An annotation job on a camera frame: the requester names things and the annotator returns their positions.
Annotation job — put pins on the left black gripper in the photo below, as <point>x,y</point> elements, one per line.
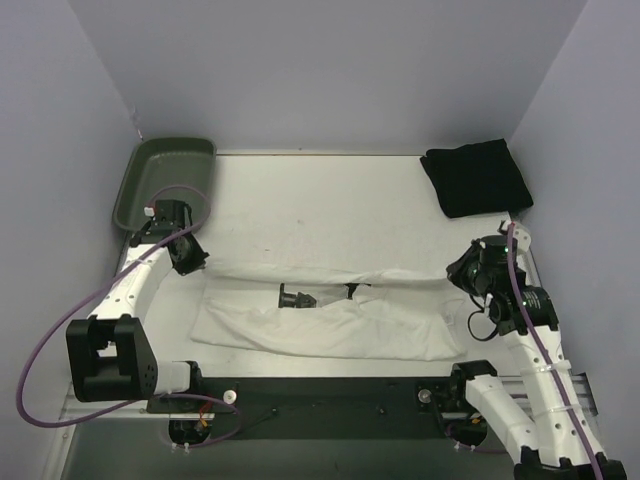
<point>163,220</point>

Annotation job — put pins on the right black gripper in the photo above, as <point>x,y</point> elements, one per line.
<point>460,270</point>

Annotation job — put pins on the white t-shirt with robot print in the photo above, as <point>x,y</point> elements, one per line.
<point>312,312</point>

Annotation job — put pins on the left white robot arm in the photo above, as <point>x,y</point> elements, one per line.
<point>110,356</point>

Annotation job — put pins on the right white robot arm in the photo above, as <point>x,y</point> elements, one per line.
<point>552,439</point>

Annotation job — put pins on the dark green plastic tray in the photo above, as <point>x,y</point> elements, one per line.
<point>179,168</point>

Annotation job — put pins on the folded black t-shirt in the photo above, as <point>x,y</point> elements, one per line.
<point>477,179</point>

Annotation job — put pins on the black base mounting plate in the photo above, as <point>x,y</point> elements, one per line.
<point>348,408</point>

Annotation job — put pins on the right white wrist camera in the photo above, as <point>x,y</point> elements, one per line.
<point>520,233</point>

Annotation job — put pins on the aluminium extrusion rail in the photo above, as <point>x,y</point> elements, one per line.
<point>72,409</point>

